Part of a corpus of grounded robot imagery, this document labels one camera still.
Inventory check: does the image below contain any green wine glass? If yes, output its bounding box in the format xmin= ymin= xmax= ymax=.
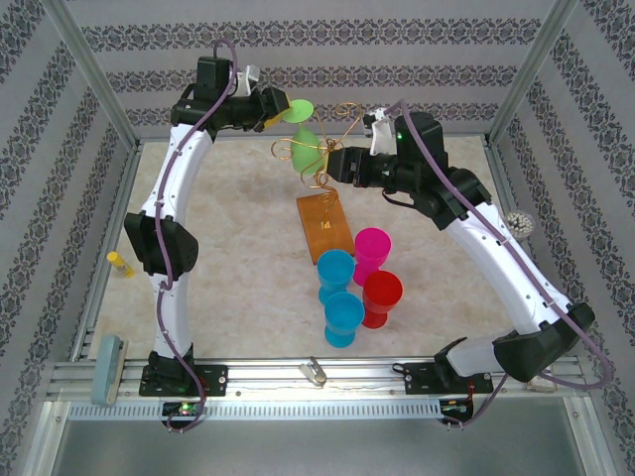
xmin=282 ymin=98 xmax=327 ymax=178

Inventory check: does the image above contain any gold wire rack wooden base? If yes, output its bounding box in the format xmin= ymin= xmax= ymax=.
xmin=270 ymin=102 xmax=366 ymax=267

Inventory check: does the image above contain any pink wine glass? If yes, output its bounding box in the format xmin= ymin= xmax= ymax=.
xmin=352 ymin=227 xmax=393 ymax=289

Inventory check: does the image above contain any blue wine glass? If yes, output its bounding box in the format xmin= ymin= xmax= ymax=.
xmin=317 ymin=249 xmax=356 ymax=304
xmin=323 ymin=291 xmax=366 ymax=349

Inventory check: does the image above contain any red wine glass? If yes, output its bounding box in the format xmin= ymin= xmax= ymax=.
xmin=360 ymin=270 xmax=405 ymax=330

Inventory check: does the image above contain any clear jar of sticks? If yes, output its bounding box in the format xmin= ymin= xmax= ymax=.
xmin=505 ymin=211 xmax=537 ymax=242

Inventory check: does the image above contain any yellow glue stick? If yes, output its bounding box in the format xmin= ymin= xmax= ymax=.
xmin=106 ymin=251 xmax=136 ymax=278

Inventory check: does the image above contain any metal clip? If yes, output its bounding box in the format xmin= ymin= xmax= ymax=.
xmin=299 ymin=356 xmax=328 ymax=386

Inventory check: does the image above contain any left circuit board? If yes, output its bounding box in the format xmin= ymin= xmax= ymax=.
xmin=161 ymin=402 xmax=205 ymax=417

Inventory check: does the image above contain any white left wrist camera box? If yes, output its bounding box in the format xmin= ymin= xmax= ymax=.
xmin=232 ymin=63 xmax=262 ymax=98

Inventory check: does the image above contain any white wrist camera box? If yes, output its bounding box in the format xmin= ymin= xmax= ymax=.
xmin=364 ymin=107 xmax=399 ymax=153
xmin=232 ymin=63 xmax=262 ymax=98

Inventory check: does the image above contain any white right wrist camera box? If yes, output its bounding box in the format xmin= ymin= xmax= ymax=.
xmin=364 ymin=107 xmax=399 ymax=153

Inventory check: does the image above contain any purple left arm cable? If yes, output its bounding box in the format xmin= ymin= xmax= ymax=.
xmin=154 ymin=39 xmax=240 ymax=435

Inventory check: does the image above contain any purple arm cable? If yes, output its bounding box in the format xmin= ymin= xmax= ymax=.
xmin=154 ymin=39 xmax=240 ymax=435
xmin=394 ymin=98 xmax=614 ymax=431

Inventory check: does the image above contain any aluminium frame post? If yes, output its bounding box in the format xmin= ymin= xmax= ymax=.
xmin=39 ymin=0 xmax=143 ymax=153
xmin=485 ymin=0 xmax=581 ymax=148

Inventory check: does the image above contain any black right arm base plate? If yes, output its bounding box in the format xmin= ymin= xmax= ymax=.
xmin=402 ymin=361 xmax=495 ymax=397

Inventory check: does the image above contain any aluminium mounting rail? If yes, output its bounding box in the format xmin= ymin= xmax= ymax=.
xmin=47 ymin=355 xmax=592 ymax=404

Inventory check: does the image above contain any slotted grey cable duct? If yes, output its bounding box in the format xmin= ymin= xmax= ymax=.
xmin=66 ymin=400 xmax=444 ymax=420

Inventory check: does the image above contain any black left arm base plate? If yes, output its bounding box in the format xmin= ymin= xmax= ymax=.
xmin=139 ymin=364 xmax=229 ymax=398

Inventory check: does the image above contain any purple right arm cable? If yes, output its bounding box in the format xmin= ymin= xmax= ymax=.
xmin=394 ymin=98 xmax=614 ymax=431

